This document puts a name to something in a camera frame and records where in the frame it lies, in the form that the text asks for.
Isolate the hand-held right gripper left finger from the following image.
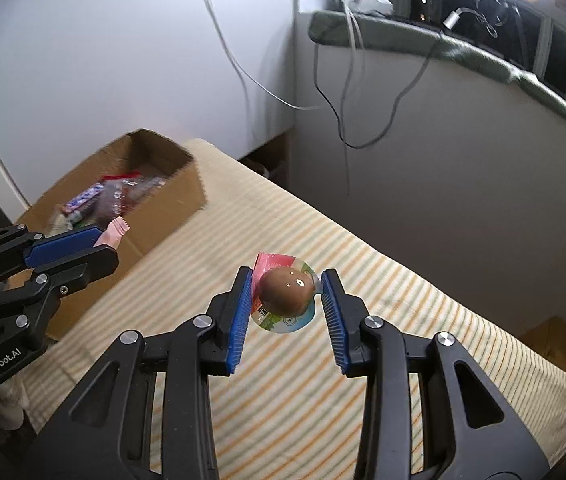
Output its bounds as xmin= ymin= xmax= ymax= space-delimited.
xmin=25 ymin=266 xmax=255 ymax=480

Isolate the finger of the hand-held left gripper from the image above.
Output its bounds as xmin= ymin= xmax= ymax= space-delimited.
xmin=0 ymin=246 xmax=120 ymax=348
xmin=0 ymin=224 xmax=106 ymax=281

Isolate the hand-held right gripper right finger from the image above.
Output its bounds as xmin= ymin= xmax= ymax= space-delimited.
xmin=320 ymin=268 xmax=551 ymax=480

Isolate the pink snack packet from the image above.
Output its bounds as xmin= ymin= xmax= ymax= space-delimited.
xmin=94 ymin=216 xmax=130 ymax=251

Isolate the large red-wrapped chocolate pastry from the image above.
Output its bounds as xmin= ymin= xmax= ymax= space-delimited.
xmin=94 ymin=172 xmax=169 ymax=228

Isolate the brown cardboard box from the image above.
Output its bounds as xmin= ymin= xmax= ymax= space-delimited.
xmin=13 ymin=129 xmax=209 ymax=342

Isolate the striped blanket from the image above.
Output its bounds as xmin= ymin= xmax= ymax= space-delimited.
xmin=23 ymin=139 xmax=566 ymax=480

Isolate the small cardboard box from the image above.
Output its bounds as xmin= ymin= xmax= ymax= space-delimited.
xmin=518 ymin=316 xmax=566 ymax=376

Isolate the grey stone windowsill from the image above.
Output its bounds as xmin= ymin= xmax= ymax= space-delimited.
xmin=308 ymin=10 xmax=566 ymax=148

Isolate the white power adapter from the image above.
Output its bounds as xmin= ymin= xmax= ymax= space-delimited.
xmin=335 ymin=0 xmax=395 ymax=16

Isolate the dark cable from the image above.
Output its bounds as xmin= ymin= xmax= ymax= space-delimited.
xmin=313 ymin=30 xmax=444 ymax=196

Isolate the white cable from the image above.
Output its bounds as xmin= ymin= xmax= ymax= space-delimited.
xmin=190 ymin=0 xmax=324 ymax=111

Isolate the thin coiled cable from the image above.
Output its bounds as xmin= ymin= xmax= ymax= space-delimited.
xmin=476 ymin=0 xmax=511 ymax=38

